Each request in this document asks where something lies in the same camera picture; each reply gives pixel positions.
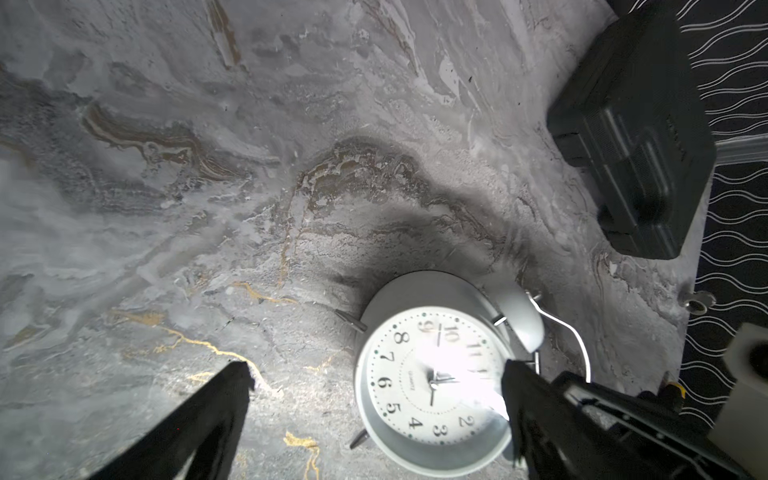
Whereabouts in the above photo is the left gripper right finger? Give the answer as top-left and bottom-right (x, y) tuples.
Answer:
(501, 360), (600, 479)

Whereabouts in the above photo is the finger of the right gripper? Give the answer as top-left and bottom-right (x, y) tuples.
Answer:
(553, 372), (750, 479)

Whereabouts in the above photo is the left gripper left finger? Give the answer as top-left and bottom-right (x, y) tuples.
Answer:
(92, 362), (255, 479)

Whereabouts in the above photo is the white twin-bell alarm clock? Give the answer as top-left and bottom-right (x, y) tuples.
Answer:
(334, 269), (592, 478)

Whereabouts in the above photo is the black yellow screwdriver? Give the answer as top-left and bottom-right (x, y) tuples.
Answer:
(657, 371), (687, 412)

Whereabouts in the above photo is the small metal socket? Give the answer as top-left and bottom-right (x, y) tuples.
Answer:
(682, 291), (716, 316)

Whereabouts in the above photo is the black plastic tool case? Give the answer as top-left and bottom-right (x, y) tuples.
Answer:
(546, 1), (716, 260)

